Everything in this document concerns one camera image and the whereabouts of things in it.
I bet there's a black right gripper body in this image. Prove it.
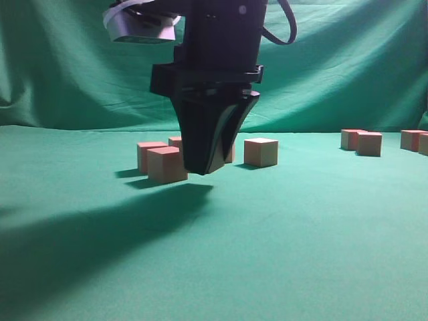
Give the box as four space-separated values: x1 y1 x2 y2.
150 1 267 98

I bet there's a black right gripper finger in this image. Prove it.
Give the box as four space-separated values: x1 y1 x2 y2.
171 94 239 175
221 90 260 157

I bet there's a pink foam cube left-column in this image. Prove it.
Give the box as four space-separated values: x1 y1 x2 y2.
356 132 383 157
243 138 279 167
340 129 364 150
169 136 182 148
147 146 188 184

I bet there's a pink foam cube placed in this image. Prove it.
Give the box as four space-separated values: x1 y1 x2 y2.
208 140 225 173
136 142 167 174
225 143 235 163

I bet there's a pink foam cube right-column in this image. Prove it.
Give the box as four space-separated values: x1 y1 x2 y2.
401 130 427 152
418 133 428 156

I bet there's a green cloth backdrop and cover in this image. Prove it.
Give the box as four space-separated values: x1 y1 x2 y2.
1 1 427 320

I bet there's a black cable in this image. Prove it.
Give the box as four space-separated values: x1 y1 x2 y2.
261 0 298 46

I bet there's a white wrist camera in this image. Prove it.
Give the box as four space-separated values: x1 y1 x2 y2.
102 1 181 45

